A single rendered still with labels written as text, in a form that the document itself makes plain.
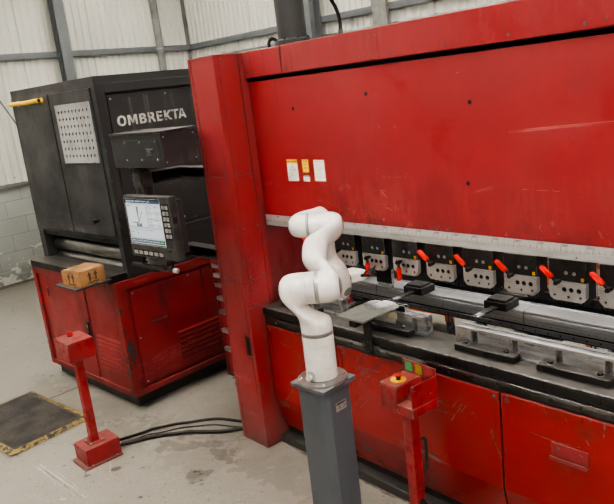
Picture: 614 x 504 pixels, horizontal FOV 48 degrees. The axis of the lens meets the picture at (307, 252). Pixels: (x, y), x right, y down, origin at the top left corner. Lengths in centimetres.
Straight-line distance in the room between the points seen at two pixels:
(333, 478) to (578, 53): 178
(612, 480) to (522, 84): 151
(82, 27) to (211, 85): 650
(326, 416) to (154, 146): 182
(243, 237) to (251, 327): 53
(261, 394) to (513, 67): 237
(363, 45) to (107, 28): 747
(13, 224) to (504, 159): 766
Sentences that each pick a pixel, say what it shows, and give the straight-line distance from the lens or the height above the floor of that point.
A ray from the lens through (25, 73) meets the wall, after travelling 974.
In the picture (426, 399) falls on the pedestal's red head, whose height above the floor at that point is 72.
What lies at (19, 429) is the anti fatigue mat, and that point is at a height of 2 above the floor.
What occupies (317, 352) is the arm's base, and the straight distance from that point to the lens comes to 255.
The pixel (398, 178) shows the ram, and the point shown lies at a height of 163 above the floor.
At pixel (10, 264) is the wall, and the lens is 964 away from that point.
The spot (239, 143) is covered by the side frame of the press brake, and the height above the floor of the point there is 182.
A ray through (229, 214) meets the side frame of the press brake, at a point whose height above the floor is 144.
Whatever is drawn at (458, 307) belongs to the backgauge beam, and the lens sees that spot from 347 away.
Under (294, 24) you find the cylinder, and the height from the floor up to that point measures 240.
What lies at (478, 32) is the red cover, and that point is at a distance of 281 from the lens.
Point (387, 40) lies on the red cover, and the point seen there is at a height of 224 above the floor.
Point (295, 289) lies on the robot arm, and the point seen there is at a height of 138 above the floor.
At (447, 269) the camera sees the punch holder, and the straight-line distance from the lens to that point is 308.
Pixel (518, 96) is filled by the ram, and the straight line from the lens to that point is 275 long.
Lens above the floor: 209
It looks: 14 degrees down
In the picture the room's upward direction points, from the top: 7 degrees counter-clockwise
